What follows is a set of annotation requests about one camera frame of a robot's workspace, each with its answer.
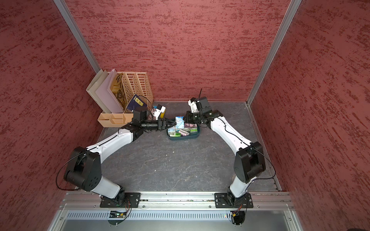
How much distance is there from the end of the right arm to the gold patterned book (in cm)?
56

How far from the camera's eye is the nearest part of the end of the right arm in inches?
24.1

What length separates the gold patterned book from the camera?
3.23ft
